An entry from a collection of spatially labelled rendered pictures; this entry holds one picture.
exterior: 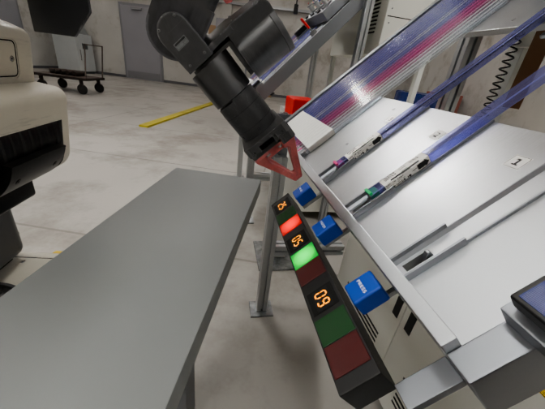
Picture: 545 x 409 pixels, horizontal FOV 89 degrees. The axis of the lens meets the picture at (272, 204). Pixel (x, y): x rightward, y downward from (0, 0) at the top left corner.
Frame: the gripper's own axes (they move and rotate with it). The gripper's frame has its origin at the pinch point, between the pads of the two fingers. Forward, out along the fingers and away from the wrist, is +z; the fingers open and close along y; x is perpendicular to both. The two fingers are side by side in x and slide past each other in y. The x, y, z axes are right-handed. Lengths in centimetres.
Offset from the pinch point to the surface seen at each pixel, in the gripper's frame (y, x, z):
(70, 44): 1029, 337, -346
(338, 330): -23.1, 5.0, 5.1
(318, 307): -19.7, 6.1, 5.1
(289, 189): 72, 10, 37
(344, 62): 892, -297, 203
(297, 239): -7.7, 5.3, 4.9
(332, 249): 39, 8, 51
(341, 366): -26.1, 6.0, 5.2
